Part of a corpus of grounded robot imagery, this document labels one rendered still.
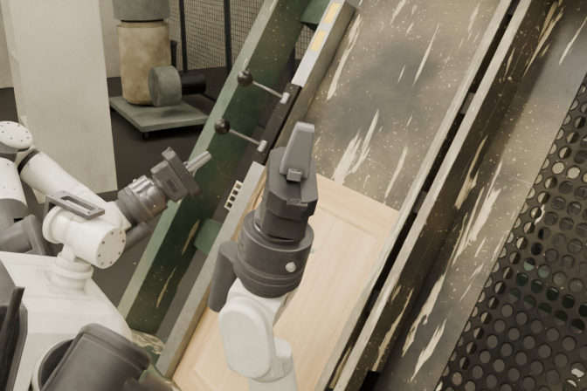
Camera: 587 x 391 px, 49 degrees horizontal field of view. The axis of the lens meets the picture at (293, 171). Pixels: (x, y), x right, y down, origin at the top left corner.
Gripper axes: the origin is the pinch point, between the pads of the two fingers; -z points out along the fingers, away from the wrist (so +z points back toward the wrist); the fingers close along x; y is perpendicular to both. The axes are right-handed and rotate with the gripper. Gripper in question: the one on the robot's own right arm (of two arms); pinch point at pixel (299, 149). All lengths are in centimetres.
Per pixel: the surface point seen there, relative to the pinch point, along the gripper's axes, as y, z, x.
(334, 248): 17, 39, 37
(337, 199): 17, 33, 45
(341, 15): 13, 6, 81
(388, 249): 22.4, 27.8, 23.7
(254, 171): 1, 41, 64
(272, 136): 3, 32, 66
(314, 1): 9, 10, 103
